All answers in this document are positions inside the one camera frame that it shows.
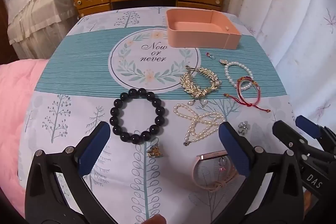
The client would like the white lace cover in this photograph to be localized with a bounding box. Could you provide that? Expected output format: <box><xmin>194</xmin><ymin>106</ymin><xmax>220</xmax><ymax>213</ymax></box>
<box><xmin>0</xmin><ymin>0</ymin><xmax>84</xmax><ymax>59</ymax></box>

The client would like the black bead bracelet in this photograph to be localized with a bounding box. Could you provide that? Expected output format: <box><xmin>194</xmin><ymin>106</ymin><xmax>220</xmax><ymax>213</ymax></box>
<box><xmin>109</xmin><ymin>88</ymin><xmax>166</xmax><ymax>145</ymax></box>

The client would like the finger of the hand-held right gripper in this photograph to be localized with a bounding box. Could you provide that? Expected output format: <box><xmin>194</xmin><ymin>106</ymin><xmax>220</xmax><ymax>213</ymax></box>
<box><xmin>272</xmin><ymin>120</ymin><xmax>336</xmax><ymax>162</ymax></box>
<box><xmin>295</xmin><ymin>115</ymin><xmax>336</xmax><ymax>153</ymax></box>

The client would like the small pearl necklace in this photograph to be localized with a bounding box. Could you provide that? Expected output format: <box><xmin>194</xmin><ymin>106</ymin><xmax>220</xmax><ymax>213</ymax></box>
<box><xmin>173</xmin><ymin>103</ymin><xmax>226</xmax><ymax>147</ymax></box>

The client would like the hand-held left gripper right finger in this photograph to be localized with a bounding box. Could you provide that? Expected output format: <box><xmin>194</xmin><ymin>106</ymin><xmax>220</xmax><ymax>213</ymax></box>
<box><xmin>210</xmin><ymin>122</ymin><xmax>307</xmax><ymax>224</ymax></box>

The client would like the person's left hand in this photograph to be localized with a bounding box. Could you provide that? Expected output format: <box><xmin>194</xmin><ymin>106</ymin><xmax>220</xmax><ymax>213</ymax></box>
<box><xmin>144</xmin><ymin>214</ymin><xmax>167</xmax><ymax>224</ymax></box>

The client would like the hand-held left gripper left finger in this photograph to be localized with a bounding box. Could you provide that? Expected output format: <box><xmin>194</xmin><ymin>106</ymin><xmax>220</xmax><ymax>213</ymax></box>
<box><xmin>25</xmin><ymin>121</ymin><xmax>114</xmax><ymax>224</ymax></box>

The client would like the pink plastic box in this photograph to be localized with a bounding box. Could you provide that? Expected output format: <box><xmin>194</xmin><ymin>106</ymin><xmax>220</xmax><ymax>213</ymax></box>
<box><xmin>166</xmin><ymin>9</ymin><xmax>241</xmax><ymax>50</ymax></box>

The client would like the gold leaf bracelet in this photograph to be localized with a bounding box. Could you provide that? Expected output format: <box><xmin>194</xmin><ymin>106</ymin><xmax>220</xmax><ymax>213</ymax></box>
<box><xmin>180</xmin><ymin>66</ymin><xmax>222</xmax><ymax>99</ymax></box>

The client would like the red braided bracelet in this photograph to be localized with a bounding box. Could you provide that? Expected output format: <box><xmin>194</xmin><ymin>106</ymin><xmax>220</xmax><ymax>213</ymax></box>
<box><xmin>236</xmin><ymin>76</ymin><xmax>262</xmax><ymax>106</ymax></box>

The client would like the pink blanket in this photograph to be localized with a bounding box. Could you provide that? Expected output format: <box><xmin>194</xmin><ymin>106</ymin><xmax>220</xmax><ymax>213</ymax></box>
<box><xmin>0</xmin><ymin>59</ymin><xmax>50</xmax><ymax>214</ymax></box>

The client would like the printed tablecloth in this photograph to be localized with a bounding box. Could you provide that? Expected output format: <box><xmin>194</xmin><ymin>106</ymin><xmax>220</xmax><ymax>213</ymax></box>
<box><xmin>18</xmin><ymin>7</ymin><xmax>302</xmax><ymax>224</ymax></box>

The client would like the pink wrist watch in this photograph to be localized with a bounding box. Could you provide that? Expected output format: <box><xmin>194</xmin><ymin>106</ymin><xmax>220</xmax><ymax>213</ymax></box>
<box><xmin>193</xmin><ymin>150</ymin><xmax>246</xmax><ymax>191</ymax></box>

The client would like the pearl bracelet with oval charm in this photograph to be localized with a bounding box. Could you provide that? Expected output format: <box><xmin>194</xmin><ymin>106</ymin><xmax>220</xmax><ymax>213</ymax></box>
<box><xmin>219</xmin><ymin>59</ymin><xmax>254</xmax><ymax>91</ymax></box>

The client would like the red string bracelet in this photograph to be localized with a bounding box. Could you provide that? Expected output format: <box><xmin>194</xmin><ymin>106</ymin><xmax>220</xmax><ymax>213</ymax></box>
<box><xmin>224</xmin><ymin>93</ymin><xmax>271</xmax><ymax>112</ymax></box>

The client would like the white leaf print cloth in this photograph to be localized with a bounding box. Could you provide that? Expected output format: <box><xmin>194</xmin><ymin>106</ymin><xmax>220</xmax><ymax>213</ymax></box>
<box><xmin>223</xmin><ymin>0</ymin><xmax>336</xmax><ymax>135</ymax></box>

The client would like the small gold charm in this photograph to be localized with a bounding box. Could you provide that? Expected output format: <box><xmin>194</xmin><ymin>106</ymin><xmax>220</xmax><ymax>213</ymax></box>
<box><xmin>146</xmin><ymin>145</ymin><xmax>163</xmax><ymax>158</ymax></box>

